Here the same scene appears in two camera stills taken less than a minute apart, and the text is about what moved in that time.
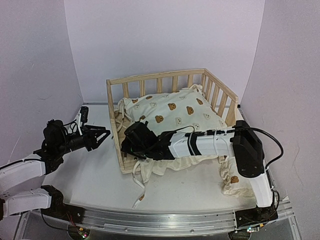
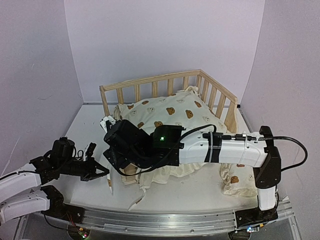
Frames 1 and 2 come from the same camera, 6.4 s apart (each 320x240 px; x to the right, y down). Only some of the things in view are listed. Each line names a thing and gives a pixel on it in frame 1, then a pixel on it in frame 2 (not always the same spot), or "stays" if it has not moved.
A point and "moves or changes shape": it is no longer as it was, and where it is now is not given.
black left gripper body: [63, 147] → [67, 168]
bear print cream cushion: [187, 111] moves or changes shape
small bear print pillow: [234, 183] stays
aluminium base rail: [161, 222] stays
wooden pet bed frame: [220, 99] moves or changes shape
